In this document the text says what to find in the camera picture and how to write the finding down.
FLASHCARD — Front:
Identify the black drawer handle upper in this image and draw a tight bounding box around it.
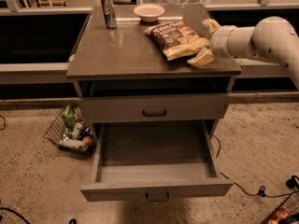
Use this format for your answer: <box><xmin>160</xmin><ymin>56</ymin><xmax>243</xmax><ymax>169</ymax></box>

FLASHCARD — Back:
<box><xmin>142</xmin><ymin>110</ymin><xmax>167</xmax><ymax>118</ymax></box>

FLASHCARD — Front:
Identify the black drawer handle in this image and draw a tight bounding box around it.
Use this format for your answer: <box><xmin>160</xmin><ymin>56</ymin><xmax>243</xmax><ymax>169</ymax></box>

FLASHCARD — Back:
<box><xmin>145</xmin><ymin>191</ymin><xmax>169</xmax><ymax>202</ymax></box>
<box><xmin>142</xmin><ymin>110</ymin><xmax>167</xmax><ymax>118</ymax></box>

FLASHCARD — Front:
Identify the closed grey upper drawer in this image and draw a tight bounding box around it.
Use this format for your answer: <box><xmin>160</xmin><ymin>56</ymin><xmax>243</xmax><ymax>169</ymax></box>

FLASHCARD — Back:
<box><xmin>78</xmin><ymin>94</ymin><xmax>230</xmax><ymax>123</ymax></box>

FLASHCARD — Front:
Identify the black drawer handle lower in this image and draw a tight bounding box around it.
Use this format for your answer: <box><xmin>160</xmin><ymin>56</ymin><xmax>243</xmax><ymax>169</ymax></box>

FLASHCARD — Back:
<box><xmin>145</xmin><ymin>191</ymin><xmax>169</xmax><ymax>202</ymax></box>

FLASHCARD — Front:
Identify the brown chip bag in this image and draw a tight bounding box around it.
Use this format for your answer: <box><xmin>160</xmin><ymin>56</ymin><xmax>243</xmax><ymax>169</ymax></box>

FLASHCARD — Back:
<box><xmin>144</xmin><ymin>21</ymin><xmax>209</xmax><ymax>61</ymax></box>

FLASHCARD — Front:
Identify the red snack packet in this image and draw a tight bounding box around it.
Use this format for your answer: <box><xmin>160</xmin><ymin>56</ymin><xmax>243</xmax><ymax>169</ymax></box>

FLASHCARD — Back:
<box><xmin>267</xmin><ymin>208</ymin><xmax>290</xmax><ymax>224</ymax></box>

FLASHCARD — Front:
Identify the black wire basket right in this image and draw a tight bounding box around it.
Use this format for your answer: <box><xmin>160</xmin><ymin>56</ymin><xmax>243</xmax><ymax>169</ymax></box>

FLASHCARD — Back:
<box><xmin>261</xmin><ymin>192</ymin><xmax>299</xmax><ymax>224</ymax></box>

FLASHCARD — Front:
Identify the black wire basket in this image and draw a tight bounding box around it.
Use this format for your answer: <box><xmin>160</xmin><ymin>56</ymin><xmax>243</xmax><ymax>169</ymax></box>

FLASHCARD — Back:
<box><xmin>261</xmin><ymin>192</ymin><xmax>299</xmax><ymax>224</ymax></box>
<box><xmin>43</xmin><ymin>108</ymin><xmax>95</xmax><ymax>156</ymax></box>

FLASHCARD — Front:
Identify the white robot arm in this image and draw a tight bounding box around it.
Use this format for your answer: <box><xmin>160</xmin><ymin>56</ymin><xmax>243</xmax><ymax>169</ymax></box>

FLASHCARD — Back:
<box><xmin>187</xmin><ymin>17</ymin><xmax>299</xmax><ymax>88</ymax></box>

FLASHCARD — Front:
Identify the grey drawer cabinet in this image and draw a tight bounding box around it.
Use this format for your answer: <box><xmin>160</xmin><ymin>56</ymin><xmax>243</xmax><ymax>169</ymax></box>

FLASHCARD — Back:
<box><xmin>66</xmin><ymin>3</ymin><xmax>243</xmax><ymax>203</ymax></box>

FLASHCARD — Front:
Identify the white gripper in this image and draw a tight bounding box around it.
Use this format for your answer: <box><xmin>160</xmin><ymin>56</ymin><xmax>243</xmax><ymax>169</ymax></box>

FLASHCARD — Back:
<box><xmin>187</xmin><ymin>19</ymin><xmax>235</xmax><ymax>67</ymax></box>

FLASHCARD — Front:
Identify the black wire basket left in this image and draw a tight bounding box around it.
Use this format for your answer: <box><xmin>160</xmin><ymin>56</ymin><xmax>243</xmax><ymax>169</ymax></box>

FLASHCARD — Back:
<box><xmin>43</xmin><ymin>108</ymin><xmax>95</xmax><ymax>156</ymax></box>

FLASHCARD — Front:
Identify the open grey middle drawer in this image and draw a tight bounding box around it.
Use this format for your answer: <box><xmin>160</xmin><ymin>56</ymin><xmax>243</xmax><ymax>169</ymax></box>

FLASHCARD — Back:
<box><xmin>80</xmin><ymin>120</ymin><xmax>233</xmax><ymax>202</ymax></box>

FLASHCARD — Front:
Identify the green snack bag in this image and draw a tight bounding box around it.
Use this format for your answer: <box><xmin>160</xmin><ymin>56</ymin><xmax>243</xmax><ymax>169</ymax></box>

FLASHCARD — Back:
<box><xmin>62</xmin><ymin>105</ymin><xmax>78</xmax><ymax>129</ymax></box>

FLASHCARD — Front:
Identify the white bottle in basket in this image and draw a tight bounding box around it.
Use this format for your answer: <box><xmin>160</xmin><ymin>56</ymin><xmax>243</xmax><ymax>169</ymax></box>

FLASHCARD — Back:
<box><xmin>59</xmin><ymin>139</ymin><xmax>88</xmax><ymax>151</ymax></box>

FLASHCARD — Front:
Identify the black floor cable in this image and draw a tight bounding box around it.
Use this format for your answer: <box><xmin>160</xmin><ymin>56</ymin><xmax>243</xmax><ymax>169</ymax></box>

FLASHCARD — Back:
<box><xmin>212</xmin><ymin>134</ymin><xmax>299</xmax><ymax>200</ymax></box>

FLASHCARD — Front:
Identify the white bowl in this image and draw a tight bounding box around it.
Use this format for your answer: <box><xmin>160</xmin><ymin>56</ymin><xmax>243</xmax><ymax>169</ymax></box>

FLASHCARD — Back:
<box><xmin>134</xmin><ymin>4</ymin><xmax>165</xmax><ymax>22</ymax></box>

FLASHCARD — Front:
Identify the silver blue drink can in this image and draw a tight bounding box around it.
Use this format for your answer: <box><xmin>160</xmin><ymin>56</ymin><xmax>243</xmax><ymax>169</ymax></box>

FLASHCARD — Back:
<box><xmin>101</xmin><ymin>0</ymin><xmax>117</xmax><ymax>29</ymax></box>

